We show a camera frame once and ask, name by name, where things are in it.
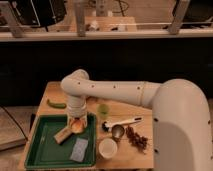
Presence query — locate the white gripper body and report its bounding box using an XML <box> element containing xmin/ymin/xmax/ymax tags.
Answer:
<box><xmin>67</xmin><ymin>104</ymin><xmax>87</xmax><ymax>118</ymax></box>

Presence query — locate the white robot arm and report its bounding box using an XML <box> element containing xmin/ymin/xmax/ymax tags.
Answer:
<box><xmin>61</xmin><ymin>69</ymin><xmax>213</xmax><ymax>171</ymax></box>

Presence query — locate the green plastic tray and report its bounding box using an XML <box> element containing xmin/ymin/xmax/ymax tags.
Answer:
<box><xmin>25</xmin><ymin>114</ymin><xmax>96</xmax><ymax>170</ymax></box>

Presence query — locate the green chili pepper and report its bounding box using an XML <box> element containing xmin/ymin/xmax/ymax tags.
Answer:
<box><xmin>46</xmin><ymin>99</ymin><xmax>67</xmax><ymax>109</ymax></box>

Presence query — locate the small green cup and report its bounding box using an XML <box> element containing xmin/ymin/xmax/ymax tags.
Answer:
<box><xmin>97</xmin><ymin>104</ymin><xmax>109</xmax><ymax>118</ymax></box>

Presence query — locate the wooden block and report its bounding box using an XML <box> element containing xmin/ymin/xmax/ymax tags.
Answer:
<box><xmin>54</xmin><ymin>127</ymin><xmax>72</xmax><ymax>144</ymax></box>

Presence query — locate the grey sponge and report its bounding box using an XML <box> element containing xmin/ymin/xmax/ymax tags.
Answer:
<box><xmin>70</xmin><ymin>138</ymin><xmax>88</xmax><ymax>162</ymax></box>

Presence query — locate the metal measuring cup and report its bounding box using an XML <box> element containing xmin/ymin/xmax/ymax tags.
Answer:
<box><xmin>112</xmin><ymin>125</ymin><xmax>125</xmax><ymax>140</ymax></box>

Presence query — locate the white cup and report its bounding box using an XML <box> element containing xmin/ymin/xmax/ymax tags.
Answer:
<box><xmin>98</xmin><ymin>138</ymin><xmax>118</xmax><ymax>159</ymax></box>

